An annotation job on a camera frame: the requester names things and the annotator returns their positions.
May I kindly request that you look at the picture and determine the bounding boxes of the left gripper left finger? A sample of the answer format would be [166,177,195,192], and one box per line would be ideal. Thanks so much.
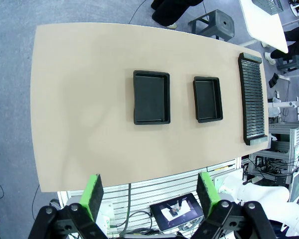
[27,173,108,239]

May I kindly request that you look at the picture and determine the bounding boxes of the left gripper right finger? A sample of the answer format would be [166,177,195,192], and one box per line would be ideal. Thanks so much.
[196,171,277,239]

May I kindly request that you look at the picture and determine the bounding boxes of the black ESD tray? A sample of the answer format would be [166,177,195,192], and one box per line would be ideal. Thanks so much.
[133,70,171,125]
[192,76,224,123]

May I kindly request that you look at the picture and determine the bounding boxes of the black tablet screen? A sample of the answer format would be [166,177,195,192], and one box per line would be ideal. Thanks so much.
[149,192,205,232]

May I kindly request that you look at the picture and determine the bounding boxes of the black slotted board rack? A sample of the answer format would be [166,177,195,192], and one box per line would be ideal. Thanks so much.
[238,52,269,146]

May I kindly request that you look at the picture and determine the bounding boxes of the grey plastic stool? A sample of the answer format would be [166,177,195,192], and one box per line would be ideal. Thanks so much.
[188,9,236,42]
[275,54,299,73]

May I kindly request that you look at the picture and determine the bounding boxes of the person with white sneakers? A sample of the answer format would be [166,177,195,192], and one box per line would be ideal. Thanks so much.
[261,23,299,66]

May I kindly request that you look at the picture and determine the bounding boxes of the large white table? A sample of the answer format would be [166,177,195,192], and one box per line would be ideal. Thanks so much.
[238,0,289,54]

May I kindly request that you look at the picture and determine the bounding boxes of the person in navy jacket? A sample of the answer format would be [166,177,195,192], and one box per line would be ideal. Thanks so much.
[150,0,205,28]

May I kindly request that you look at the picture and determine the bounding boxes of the grey mesh basket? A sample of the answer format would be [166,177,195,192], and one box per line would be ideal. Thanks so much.
[253,0,285,15]

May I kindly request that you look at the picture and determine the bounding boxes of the green cable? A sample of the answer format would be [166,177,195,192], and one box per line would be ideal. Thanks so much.
[123,183,133,234]

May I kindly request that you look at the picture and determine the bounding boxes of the white slotted base plate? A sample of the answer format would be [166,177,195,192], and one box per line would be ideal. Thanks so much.
[56,159,243,237]

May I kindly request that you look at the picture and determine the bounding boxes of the aluminium profile frame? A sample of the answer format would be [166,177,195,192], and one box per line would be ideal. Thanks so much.
[241,126,299,186]

